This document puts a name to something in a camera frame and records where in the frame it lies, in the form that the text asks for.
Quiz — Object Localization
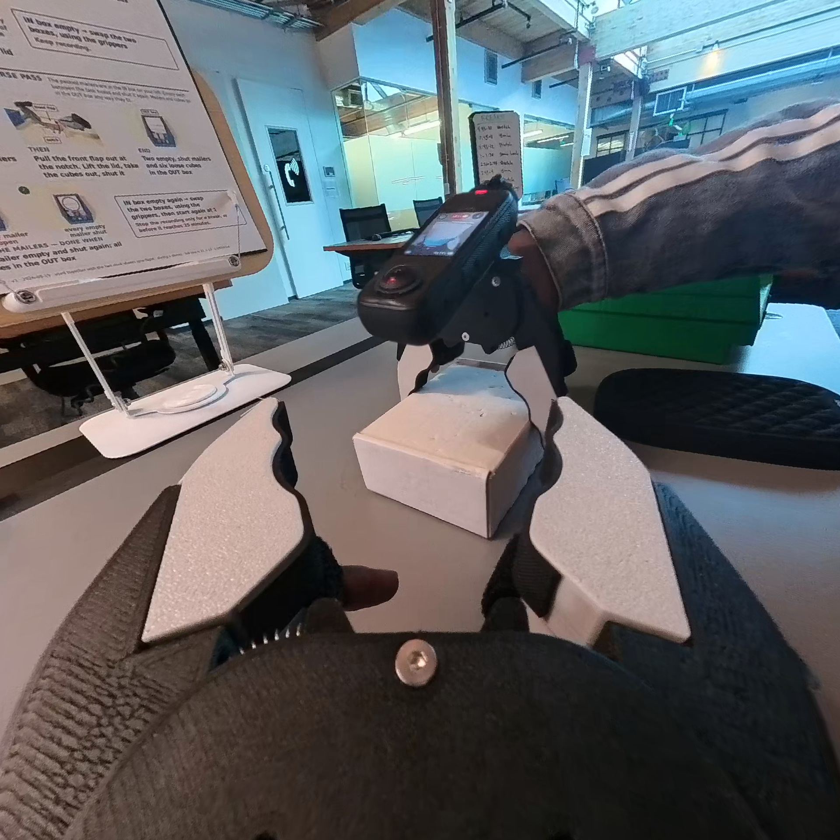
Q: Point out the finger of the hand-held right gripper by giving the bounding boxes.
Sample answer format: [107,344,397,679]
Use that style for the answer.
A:
[396,341,462,403]
[504,350,564,455]

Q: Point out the printed instruction sheet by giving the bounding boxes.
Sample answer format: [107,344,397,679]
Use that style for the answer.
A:
[0,0,270,290]

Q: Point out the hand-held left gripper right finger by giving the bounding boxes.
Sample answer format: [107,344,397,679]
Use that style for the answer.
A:
[527,395,692,648]

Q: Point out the white cardboard mailer box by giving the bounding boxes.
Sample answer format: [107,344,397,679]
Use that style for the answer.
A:
[353,364,546,540]

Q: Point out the wooden post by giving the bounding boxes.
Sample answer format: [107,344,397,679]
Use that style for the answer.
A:
[570,59,595,188]
[430,0,460,198]

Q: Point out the green plastic bin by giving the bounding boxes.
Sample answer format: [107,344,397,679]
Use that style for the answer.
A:
[558,272,775,365]

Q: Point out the instruction sheet on stand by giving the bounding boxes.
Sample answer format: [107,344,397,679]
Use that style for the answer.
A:
[0,0,293,460]

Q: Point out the person's right forearm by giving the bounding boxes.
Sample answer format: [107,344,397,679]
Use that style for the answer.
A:
[518,98,840,311]

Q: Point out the black quilted wrist rest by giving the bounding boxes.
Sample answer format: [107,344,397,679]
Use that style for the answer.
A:
[594,367,840,471]

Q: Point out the whiteboard with handwriting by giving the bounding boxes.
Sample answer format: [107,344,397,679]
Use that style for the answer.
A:
[469,110,524,198]

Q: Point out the dark glass booth door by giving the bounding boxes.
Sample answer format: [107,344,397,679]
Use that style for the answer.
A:
[265,125,315,206]

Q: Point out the person's left hand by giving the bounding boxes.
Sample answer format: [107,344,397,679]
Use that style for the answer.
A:
[289,535,400,610]

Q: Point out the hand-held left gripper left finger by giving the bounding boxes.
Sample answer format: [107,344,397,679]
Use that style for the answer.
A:
[141,395,314,645]

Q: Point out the brown meeting table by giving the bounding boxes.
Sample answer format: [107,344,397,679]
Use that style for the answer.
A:
[323,230,421,256]

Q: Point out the person's right hand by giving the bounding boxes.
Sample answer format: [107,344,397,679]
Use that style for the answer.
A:
[507,224,562,311]

